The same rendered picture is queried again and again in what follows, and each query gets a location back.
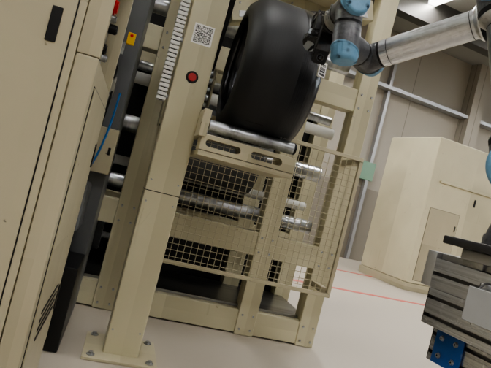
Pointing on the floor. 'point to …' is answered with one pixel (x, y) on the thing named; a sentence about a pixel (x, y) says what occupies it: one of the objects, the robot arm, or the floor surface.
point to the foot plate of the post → (94, 345)
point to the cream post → (164, 182)
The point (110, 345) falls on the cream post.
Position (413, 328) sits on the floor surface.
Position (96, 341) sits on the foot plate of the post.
